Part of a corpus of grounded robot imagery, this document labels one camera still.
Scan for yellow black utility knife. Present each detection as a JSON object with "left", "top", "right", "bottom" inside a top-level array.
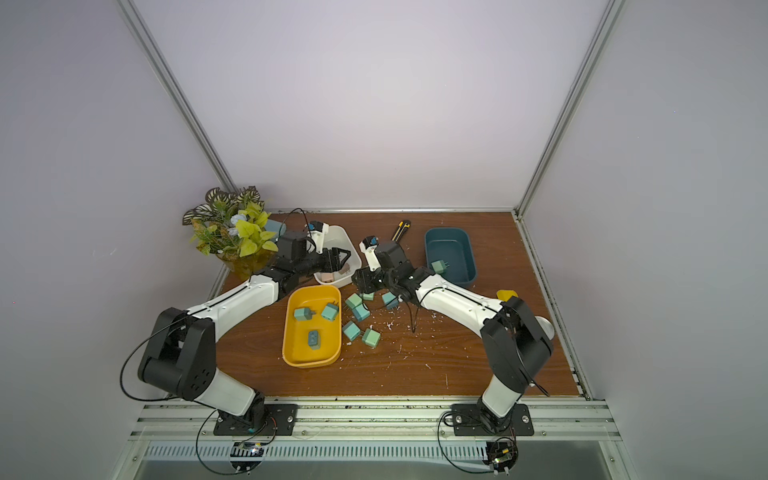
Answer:
[{"left": 392, "top": 220, "right": 411, "bottom": 243}]

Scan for teal plug bottom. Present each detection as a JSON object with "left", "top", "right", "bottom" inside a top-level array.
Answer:
[{"left": 342, "top": 321, "right": 361, "bottom": 342}]

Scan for teal storage box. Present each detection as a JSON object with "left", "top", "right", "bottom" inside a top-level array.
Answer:
[{"left": 424, "top": 227, "right": 477, "bottom": 287}]

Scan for white storage box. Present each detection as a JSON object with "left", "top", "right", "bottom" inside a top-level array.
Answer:
[{"left": 312, "top": 224, "right": 362, "bottom": 289}]

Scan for yellow toy shovel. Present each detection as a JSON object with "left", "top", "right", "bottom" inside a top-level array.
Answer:
[{"left": 496, "top": 290, "right": 518, "bottom": 302}]

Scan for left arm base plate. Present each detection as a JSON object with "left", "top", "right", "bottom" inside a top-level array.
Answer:
[{"left": 213, "top": 403, "right": 298, "bottom": 436}]

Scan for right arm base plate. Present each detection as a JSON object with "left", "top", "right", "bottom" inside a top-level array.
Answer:
[{"left": 446, "top": 403, "right": 534, "bottom": 437}]

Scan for yellow storage box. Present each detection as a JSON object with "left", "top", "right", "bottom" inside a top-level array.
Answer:
[{"left": 282, "top": 285, "right": 341, "bottom": 369}]

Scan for potted green plant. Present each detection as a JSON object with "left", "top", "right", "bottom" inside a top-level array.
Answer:
[{"left": 182, "top": 186, "right": 278, "bottom": 280}]

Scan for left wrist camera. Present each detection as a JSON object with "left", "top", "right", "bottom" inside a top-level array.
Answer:
[{"left": 307, "top": 220, "right": 329, "bottom": 253}]

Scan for light teal plug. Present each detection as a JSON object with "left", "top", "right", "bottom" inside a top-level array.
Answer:
[{"left": 293, "top": 307, "right": 316, "bottom": 322}]

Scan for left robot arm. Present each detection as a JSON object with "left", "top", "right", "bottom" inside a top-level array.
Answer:
[{"left": 137, "top": 231, "right": 352, "bottom": 430}]

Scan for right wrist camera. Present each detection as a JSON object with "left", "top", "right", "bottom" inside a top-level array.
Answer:
[{"left": 359, "top": 235, "right": 381, "bottom": 271}]

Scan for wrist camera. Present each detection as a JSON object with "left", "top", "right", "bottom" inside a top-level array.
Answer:
[
  {"left": 359, "top": 235, "right": 381, "bottom": 271},
  {"left": 307, "top": 220, "right": 329, "bottom": 253}
]

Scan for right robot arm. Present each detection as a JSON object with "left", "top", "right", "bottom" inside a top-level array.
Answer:
[{"left": 353, "top": 236, "right": 555, "bottom": 428}]

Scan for metal tin can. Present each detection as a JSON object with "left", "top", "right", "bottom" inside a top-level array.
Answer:
[{"left": 536, "top": 316, "right": 556, "bottom": 340}]

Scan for green plug bottom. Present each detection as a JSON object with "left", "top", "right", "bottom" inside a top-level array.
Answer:
[{"left": 362, "top": 328, "right": 381, "bottom": 348}]

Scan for green plug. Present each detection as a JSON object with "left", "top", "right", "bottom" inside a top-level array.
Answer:
[
  {"left": 431, "top": 260, "right": 449, "bottom": 275},
  {"left": 362, "top": 328, "right": 381, "bottom": 348},
  {"left": 345, "top": 293, "right": 363, "bottom": 310}
]

